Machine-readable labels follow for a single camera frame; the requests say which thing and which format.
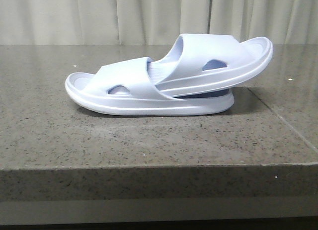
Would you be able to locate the light blue slipper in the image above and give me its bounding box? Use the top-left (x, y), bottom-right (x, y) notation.
top-left (147, 34), bottom-right (273, 97)
top-left (65, 57), bottom-right (234, 116)

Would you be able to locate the beige pleated curtain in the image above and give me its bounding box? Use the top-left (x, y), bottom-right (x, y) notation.
top-left (0, 0), bottom-right (318, 45)

